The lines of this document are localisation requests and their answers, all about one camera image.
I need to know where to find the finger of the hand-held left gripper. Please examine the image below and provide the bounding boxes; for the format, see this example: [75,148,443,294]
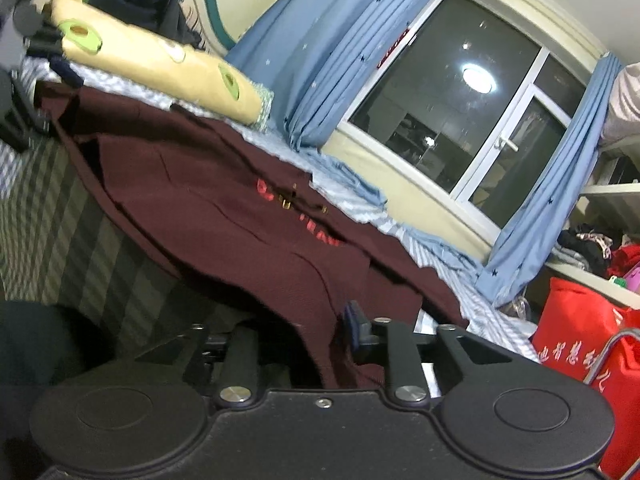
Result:
[26,30,85,89]

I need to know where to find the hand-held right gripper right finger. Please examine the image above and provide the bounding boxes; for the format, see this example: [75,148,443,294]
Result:
[342,300,548,408]

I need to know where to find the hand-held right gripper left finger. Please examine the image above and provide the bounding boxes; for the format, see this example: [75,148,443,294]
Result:
[132,324,262,408]

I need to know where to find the maroon printed sweater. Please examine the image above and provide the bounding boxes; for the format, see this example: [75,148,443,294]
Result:
[35,80,472,392]

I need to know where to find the dark folded clothes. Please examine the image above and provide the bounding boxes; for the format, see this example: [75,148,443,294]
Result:
[556,224,614,277]

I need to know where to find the avocado print yellow quilt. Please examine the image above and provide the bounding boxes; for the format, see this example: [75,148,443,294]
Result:
[42,0,277,129]

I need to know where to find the blue checkered bed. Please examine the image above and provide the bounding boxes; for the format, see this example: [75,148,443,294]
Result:
[0,55,540,392]

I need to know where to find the teal striped headboard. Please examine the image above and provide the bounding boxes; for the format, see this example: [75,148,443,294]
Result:
[150,0,237,55]

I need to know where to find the red printed tote bag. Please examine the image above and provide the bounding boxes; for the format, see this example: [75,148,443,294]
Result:
[529,276,640,480]

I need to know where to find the blue star curtain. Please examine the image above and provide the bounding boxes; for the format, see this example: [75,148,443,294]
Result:
[226,0,462,152]
[475,52,627,309]

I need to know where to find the white framed window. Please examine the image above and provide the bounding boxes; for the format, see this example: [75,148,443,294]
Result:
[320,0,609,242]

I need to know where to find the red cloth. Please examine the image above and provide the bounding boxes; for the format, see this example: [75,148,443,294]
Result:
[606,244,640,279]

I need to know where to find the pale folded bedding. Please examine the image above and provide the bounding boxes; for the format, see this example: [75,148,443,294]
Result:
[601,61,640,144]

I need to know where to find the white wall shelf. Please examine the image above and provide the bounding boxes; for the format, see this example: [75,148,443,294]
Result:
[545,135,640,311]

